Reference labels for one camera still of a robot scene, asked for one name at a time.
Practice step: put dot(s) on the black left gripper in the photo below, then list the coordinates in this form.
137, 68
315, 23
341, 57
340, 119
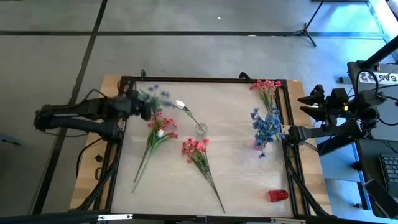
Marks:
136, 104

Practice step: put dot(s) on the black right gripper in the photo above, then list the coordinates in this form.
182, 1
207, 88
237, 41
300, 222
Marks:
337, 105

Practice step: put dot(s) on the blue artificial flower bunch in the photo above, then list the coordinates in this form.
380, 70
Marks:
154, 101
267, 127

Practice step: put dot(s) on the pink artificial flower bunch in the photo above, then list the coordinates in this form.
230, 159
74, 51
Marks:
168, 122
264, 85
194, 147

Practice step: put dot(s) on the white artificial tulip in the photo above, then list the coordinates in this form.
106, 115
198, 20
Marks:
179, 104
160, 133

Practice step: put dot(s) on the red glass vase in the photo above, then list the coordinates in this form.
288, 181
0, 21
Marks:
278, 196

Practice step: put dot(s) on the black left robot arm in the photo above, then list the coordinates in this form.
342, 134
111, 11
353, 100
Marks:
77, 124

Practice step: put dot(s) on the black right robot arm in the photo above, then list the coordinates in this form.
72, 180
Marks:
326, 132

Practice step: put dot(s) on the clear textured glass vase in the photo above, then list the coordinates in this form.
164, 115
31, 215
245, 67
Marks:
197, 130

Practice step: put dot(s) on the grey floor box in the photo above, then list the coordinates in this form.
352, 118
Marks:
344, 80

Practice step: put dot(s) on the small black knob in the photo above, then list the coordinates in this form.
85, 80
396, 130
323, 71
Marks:
98, 158

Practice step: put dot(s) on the white printed label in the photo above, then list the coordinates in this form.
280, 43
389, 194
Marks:
385, 78

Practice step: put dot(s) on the black tripod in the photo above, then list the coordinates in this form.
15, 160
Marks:
306, 31

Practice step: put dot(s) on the black side desk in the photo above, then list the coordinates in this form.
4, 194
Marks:
390, 130

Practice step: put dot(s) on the black diagonal pole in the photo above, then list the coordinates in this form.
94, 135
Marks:
381, 53

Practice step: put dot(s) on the black laptop keyboard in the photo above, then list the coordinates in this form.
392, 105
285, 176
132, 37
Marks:
390, 171

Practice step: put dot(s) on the black smartphone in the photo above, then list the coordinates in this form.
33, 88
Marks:
377, 197

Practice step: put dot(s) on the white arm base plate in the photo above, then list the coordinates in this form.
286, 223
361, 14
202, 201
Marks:
286, 130

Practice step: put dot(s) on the silver metal bracket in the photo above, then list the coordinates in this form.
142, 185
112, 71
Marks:
287, 220
115, 217

